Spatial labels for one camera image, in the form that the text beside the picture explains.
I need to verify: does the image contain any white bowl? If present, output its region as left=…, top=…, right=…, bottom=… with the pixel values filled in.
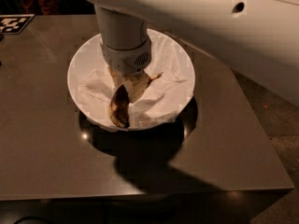
left=66, top=28, right=196, bottom=133

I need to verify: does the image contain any black white fiducial marker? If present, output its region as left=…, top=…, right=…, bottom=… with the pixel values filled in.
left=0, top=14, right=35, bottom=35

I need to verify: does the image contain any brown overripe banana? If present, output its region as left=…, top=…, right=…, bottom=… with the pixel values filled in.
left=108, top=73, right=162, bottom=128

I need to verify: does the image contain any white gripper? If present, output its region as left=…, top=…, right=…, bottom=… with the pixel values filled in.
left=100, top=37, right=151, bottom=103

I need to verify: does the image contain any white crumpled paper towel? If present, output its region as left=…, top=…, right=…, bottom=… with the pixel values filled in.
left=77, top=30, right=194, bottom=130

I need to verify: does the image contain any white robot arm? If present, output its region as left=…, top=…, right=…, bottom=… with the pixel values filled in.
left=87, top=0, right=299, bottom=105

